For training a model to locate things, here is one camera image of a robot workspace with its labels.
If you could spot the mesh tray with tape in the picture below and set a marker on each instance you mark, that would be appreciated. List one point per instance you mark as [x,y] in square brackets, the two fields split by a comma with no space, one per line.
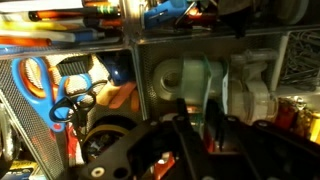
[235,72]

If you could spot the mesh tray with scissors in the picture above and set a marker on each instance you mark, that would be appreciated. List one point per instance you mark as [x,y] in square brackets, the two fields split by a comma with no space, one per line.
[117,103]

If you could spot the blue clip tool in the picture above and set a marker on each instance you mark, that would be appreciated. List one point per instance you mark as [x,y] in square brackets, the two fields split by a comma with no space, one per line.
[164,12]

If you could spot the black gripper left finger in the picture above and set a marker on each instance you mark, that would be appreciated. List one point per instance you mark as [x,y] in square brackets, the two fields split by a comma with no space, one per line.
[194,151]

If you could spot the clear tray of pens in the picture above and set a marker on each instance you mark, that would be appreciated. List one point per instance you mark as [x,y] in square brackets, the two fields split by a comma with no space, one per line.
[39,25]

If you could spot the white tape roll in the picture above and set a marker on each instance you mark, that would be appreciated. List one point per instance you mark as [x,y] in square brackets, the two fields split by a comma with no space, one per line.
[167,79]

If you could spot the blue handled scissors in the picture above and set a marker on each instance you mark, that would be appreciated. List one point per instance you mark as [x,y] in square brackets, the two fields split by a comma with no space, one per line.
[42,100]

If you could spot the box of paper clips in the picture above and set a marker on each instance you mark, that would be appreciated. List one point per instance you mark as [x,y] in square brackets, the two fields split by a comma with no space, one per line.
[301,66]

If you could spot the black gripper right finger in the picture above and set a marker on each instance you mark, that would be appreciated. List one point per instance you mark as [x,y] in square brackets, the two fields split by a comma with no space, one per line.
[236,146]

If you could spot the dark tape roll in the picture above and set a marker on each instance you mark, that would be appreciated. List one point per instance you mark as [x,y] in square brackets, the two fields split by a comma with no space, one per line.
[100,139]

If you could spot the red and yellow packets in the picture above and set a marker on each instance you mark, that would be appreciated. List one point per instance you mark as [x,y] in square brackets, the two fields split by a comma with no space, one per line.
[295,116]

